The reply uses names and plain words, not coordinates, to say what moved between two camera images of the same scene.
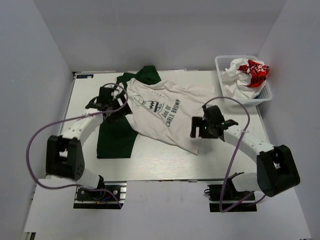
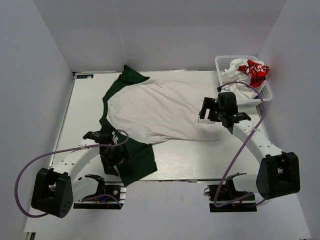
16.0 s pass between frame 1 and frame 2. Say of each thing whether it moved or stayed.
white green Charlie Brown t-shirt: moved
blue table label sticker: stayed
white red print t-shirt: stayed
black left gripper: moved
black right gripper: moved
